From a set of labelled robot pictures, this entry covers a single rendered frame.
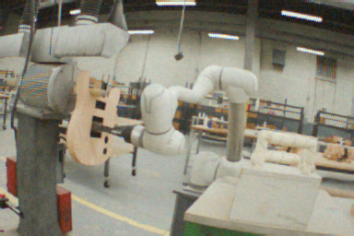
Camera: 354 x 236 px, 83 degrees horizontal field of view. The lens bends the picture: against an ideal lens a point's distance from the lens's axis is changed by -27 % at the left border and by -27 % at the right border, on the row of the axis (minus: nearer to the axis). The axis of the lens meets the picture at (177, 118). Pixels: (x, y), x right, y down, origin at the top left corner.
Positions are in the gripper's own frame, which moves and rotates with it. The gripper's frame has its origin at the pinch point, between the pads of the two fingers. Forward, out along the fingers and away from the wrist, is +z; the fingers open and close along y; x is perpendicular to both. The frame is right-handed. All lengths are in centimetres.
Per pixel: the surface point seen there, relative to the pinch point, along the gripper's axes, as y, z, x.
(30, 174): -11, 36, -34
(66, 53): -24.6, 9.2, 28.2
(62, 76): -15.4, 17.4, 19.4
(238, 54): 1046, 79, 433
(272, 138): -25, -75, 6
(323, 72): 1042, -364, 420
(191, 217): -24, -55, -21
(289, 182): -24, -83, -6
